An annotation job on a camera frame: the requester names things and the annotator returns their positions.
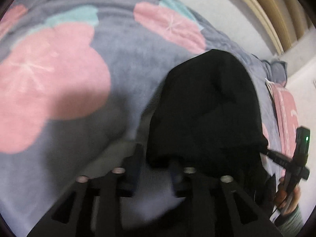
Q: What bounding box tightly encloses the grey floral bed quilt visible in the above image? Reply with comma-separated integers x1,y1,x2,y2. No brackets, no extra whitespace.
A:
1,0,281,236

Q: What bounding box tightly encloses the grey pillow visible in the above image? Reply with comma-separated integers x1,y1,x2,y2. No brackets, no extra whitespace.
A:
262,60,288,87

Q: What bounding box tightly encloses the pink pillow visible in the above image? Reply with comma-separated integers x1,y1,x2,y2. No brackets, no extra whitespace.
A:
266,79,298,158

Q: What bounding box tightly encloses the person's right hand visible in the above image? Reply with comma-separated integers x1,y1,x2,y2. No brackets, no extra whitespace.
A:
274,177,301,216

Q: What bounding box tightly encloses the black hooded jacket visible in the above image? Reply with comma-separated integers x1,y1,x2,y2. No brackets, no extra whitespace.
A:
146,49,276,215

